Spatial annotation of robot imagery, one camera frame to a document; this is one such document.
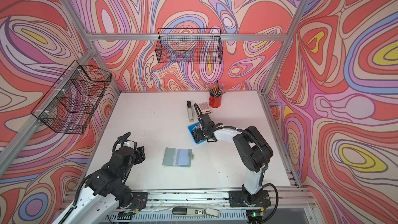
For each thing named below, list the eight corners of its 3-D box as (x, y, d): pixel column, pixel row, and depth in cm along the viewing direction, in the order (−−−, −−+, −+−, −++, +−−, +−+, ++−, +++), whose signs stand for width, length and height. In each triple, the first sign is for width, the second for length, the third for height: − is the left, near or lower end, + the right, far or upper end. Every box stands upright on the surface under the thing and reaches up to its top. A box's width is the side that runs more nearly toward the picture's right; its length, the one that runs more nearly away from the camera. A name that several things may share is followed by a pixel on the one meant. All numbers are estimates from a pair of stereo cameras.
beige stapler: (188, 122, 103) (188, 118, 100) (186, 105, 113) (186, 101, 109) (193, 121, 103) (193, 117, 100) (191, 104, 113) (190, 100, 109)
